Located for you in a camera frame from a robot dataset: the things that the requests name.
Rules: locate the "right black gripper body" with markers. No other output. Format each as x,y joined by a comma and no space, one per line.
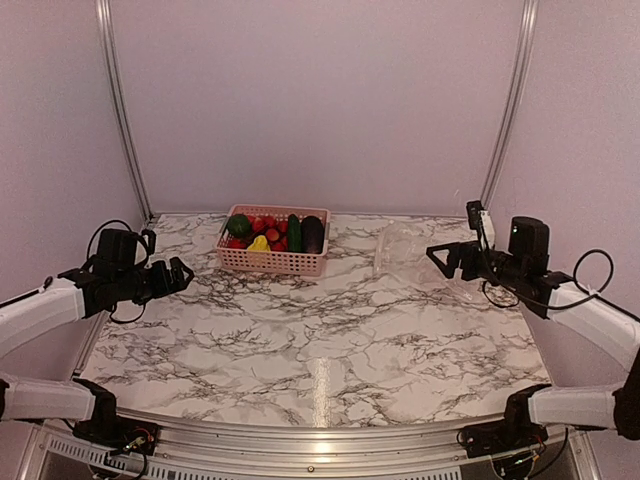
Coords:
510,268

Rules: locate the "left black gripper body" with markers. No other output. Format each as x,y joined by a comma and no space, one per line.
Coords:
130,288

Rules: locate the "clear zip top bag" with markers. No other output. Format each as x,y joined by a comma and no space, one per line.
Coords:
401,254

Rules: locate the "red fake pepper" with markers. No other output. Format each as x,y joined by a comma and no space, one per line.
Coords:
235,243

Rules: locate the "green fake vegetable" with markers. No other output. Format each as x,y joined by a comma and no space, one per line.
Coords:
239,226

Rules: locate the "yellow fake lemon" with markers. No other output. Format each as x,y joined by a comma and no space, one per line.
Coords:
260,244

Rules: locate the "red fake strawberries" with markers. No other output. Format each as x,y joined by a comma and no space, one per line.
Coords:
274,230

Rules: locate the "green fake cucumber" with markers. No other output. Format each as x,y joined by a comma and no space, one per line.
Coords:
294,234

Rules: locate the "purple fake eggplant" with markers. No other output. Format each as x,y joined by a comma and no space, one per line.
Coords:
312,235

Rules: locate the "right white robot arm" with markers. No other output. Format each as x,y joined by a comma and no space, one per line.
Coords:
590,344

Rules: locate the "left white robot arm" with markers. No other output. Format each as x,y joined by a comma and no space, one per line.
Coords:
55,303

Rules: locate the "pink perforated plastic basket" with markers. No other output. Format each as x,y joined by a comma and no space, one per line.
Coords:
272,261

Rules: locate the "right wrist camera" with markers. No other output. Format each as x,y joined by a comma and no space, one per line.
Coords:
480,220

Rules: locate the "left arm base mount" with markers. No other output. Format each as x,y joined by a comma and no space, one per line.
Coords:
105,427

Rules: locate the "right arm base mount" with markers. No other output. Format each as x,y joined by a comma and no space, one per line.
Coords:
513,431

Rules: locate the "front aluminium rail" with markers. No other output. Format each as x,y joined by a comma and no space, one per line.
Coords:
190,449

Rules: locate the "right aluminium frame post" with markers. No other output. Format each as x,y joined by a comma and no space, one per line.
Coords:
522,61

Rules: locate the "aluminium frame post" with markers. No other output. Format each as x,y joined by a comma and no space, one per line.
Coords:
522,61
106,28

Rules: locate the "left aluminium frame post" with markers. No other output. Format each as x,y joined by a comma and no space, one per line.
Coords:
106,28

